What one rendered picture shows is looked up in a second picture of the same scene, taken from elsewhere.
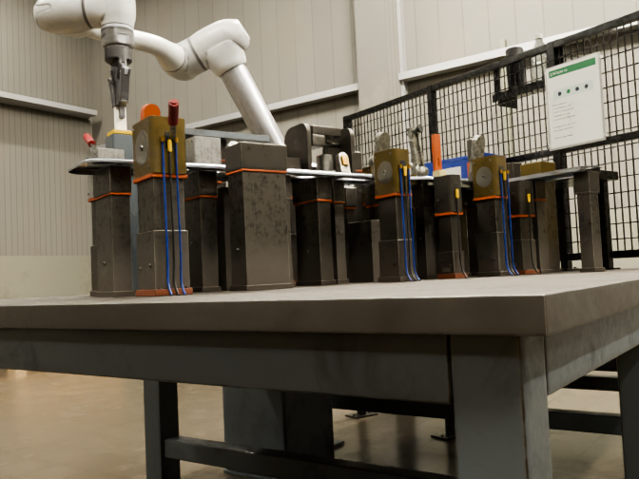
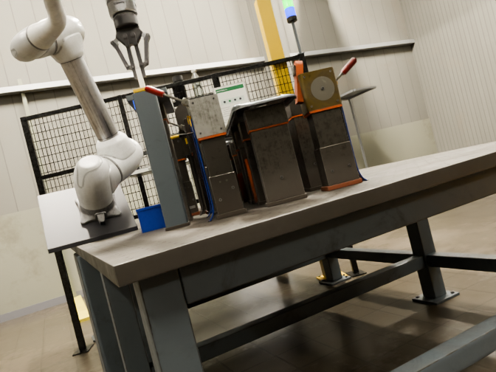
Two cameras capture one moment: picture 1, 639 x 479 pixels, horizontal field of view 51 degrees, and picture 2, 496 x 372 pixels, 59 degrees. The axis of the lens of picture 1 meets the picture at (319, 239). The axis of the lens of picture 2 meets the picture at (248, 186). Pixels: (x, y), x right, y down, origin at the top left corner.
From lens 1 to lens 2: 190 cm
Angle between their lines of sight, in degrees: 60
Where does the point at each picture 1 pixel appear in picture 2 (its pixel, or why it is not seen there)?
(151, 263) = (350, 162)
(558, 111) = (225, 111)
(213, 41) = (69, 31)
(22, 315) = (415, 182)
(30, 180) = not seen: outside the picture
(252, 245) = not seen: hidden behind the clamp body
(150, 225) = (341, 139)
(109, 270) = (294, 179)
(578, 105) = not seen: hidden behind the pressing
